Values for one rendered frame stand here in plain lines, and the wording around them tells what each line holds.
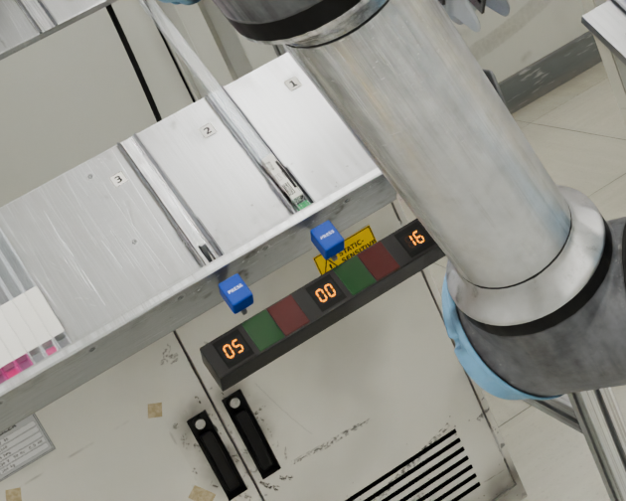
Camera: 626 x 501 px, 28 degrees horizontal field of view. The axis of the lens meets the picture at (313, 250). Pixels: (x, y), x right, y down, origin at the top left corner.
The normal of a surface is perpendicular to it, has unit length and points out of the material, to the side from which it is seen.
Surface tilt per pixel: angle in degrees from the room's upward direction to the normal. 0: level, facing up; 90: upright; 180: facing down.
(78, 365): 134
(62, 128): 90
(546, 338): 114
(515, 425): 0
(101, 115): 90
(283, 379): 90
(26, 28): 45
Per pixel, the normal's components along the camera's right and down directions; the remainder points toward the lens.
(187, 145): -0.02, -0.47
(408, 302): 0.38, 0.19
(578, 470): -0.40, -0.85
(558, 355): 0.01, 0.74
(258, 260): 0.55, 0.72
